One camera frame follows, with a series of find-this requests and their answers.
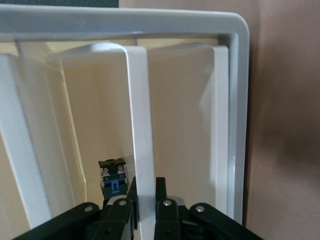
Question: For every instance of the white drawer cabinet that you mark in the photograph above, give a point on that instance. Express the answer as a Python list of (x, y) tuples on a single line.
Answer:
[(240, 100)]

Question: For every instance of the green mushroom push button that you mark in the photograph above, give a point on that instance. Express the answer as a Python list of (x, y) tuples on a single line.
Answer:
[(112, 175)]

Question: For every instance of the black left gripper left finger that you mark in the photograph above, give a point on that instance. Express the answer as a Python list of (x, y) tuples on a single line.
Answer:
[(110, 225)]

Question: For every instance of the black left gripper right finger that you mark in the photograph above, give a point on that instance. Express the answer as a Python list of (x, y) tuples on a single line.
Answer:
[(175, 222)]

